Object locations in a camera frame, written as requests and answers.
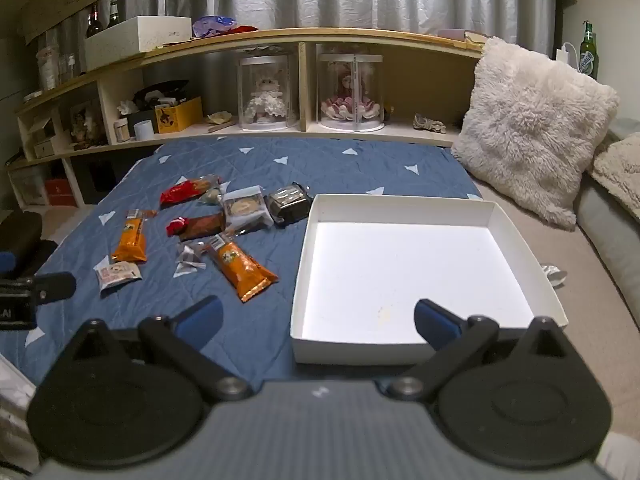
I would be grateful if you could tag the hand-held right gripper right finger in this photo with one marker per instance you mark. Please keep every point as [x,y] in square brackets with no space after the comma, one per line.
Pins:
[437,322]

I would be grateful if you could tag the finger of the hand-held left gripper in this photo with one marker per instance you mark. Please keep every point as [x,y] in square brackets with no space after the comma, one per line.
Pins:
[52,286]
[20,235]

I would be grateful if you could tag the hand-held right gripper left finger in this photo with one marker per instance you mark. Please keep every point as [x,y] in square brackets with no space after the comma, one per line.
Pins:
[200,320]

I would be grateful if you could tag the clear dark candy packet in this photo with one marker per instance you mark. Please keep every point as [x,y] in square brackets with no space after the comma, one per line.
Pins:
[192,259]

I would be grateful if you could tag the white shallow cardboard box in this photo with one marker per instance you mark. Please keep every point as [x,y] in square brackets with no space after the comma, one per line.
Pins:
[400,270]

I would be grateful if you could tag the white printed snack packet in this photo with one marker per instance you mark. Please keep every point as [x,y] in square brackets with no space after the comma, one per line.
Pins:
[117,276]

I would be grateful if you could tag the orange snack packet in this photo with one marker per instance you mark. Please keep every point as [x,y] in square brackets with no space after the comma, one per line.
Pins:
[131,240]
[242,267]

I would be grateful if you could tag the brown snack packet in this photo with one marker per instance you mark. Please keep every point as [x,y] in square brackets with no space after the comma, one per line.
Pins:
[205,224]

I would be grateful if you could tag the small red candy packet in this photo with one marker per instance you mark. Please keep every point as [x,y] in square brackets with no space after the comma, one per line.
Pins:
[176,226]

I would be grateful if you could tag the clear round pastry packet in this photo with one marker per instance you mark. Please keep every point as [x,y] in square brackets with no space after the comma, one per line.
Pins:
[242,206]

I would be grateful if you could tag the clear round cookie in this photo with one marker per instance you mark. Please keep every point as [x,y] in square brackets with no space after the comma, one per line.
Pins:
[210,198]

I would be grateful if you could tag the long red snack packet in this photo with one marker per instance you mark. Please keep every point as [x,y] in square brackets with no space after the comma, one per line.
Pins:
[182,192]

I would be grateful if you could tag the black snack packet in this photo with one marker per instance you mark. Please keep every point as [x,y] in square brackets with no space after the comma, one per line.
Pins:
[287,202]

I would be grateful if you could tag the red storage bin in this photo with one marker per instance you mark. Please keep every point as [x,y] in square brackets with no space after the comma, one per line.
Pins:
[61,192]

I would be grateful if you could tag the white cloth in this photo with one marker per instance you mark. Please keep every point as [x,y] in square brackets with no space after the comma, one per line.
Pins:
[15,410]

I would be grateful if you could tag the small cardboard box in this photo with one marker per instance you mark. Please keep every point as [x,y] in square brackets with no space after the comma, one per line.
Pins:
[42,140]

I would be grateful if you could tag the crumpled white wrapper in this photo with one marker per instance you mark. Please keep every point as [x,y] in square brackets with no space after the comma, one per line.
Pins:
[554,275]

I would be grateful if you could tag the framed picture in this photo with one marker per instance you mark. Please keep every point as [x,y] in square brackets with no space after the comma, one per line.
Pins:
[86,122]

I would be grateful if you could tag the small white-lid jar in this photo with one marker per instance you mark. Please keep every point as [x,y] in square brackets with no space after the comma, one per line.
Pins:
[121,131]

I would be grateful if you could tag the white cup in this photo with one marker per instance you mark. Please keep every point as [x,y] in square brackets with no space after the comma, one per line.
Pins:
[143,130]

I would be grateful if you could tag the white paper flower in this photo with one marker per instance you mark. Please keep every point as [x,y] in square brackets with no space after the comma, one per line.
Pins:
[127,107]

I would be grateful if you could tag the clear plastic jar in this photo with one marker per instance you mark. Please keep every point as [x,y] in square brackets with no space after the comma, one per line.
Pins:
[47,67]

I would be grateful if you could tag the blue quilted blanket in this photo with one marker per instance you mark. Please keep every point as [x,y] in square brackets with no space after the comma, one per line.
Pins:
[325,170]

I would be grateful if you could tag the grey sofa cushion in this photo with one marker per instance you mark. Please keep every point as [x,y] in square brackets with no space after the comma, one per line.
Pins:
[610,240]

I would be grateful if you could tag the black storage container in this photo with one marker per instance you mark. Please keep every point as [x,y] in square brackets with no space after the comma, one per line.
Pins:
[150,91]

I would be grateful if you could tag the wooden stick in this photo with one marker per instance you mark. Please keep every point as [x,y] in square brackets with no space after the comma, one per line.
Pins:
[222,126]

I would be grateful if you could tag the yellow cardboard box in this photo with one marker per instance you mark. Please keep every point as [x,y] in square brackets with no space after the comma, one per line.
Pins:
[177,116]

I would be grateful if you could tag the seashell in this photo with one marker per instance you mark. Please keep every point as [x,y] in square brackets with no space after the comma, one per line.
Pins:
[219,118]

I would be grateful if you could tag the fluffy white pillow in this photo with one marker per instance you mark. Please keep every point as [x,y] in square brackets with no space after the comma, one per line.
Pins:
[530,130]

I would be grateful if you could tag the brown glass bottle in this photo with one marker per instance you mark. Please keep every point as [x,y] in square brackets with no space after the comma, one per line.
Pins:
[94,22]

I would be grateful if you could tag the large white storage box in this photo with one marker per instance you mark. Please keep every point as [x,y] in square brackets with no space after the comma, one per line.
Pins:
[135,40]

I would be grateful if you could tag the white dress doll case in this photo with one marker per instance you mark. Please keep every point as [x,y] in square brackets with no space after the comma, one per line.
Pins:
[264,92]

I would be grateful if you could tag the beige knit pillow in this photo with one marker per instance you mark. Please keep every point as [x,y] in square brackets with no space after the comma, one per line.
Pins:
[620,170]

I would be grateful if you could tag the wooden shelf unit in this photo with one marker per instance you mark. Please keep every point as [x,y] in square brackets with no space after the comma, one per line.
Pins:
[425,85]

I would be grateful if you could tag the small green glass bottle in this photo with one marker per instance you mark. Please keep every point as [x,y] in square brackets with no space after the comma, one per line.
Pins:
[114,14]

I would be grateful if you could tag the pink dress doll case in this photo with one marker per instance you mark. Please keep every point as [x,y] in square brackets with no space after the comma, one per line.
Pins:
[350,92]

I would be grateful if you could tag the blue plastic bag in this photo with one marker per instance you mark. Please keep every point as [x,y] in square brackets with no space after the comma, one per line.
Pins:
[212,26]

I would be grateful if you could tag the pink flat box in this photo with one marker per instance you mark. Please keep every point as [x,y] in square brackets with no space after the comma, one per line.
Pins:
[452,34]

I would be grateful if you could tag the red wrapper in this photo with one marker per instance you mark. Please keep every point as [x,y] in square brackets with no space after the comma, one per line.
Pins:
[245,29]

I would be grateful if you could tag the white charger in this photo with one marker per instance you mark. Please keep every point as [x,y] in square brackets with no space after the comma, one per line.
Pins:
[567,55]

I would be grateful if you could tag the tall green beer bottle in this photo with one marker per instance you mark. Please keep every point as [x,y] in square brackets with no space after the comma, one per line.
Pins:
[589,52]

